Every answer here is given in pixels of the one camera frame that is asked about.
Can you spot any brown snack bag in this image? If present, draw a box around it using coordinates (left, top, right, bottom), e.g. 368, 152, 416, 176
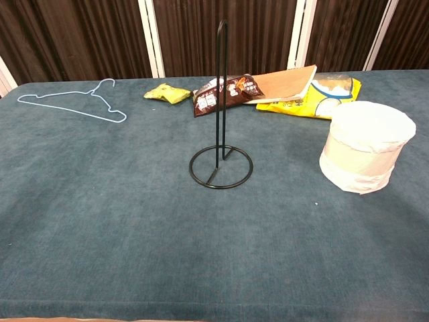
192, 74, 266, 119

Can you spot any yellow plastic food bag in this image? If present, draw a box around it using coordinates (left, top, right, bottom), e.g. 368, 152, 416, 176
255, 74, 363, 121

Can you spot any black metal paper holder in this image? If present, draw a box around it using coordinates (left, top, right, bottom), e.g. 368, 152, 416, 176
188, 19, 254, 190

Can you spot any white paper towel roll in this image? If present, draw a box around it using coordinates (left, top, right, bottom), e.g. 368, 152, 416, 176
318, 100, 417, 196

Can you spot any blue-green table cloth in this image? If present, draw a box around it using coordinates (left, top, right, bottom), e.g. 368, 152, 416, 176
0, 69, 429, 320

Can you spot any light blue wire hanger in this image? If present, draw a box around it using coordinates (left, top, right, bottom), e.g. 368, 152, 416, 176
17, 78, 128, 123

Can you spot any small yellow-green snack packet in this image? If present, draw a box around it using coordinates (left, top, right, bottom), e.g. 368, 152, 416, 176
143, 83, 192, 105

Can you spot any brown curtain folding screen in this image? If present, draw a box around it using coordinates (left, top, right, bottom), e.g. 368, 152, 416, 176
0, 0, 429, 99

